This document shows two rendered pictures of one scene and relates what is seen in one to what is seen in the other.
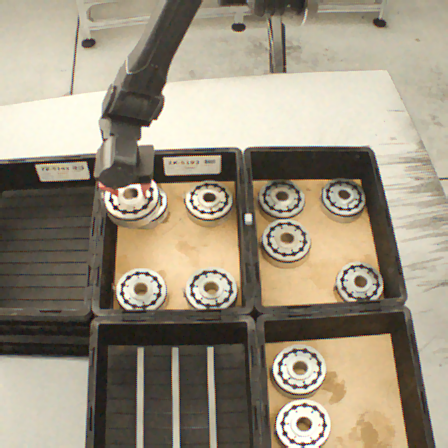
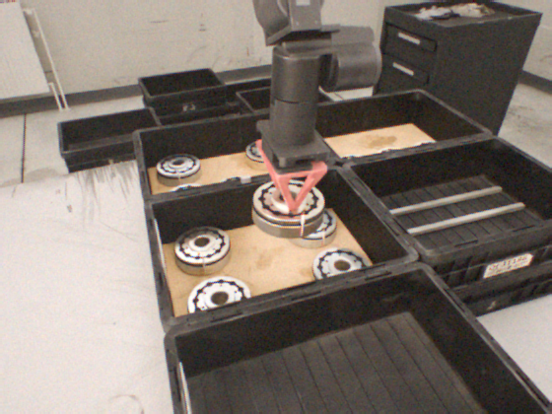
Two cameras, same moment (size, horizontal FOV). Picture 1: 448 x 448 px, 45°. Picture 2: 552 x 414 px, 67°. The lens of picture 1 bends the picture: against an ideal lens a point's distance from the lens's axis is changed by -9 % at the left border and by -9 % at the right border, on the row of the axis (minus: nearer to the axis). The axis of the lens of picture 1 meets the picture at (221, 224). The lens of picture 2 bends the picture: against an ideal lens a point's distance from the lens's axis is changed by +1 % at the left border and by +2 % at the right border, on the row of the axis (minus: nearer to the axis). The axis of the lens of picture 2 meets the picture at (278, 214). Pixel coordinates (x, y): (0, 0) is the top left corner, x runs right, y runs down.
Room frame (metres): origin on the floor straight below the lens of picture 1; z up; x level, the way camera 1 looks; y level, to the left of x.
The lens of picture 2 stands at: (0.80, 0.62, 1.38)
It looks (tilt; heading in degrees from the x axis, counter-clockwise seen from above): 38 degrees down; 253
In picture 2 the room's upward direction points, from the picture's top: straight up
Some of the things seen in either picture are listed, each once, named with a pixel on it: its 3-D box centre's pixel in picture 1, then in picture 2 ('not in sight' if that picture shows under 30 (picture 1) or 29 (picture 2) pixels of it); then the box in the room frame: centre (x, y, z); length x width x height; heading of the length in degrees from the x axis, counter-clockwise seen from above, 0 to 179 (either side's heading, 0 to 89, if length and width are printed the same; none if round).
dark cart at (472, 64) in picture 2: not in sight; (439, 96); (-0.74, -1.29, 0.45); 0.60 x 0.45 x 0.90; 7
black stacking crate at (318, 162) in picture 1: (318, 237); (231, 170); (0.66, -0.20, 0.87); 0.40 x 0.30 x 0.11; 2
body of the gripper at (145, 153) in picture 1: (122, 153); (292, 121); (0.64, 0.17, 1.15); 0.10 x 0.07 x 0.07; 92
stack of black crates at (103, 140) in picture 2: not in sight; (122, 173); (1.00, -1.11, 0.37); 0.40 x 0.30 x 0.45; 7
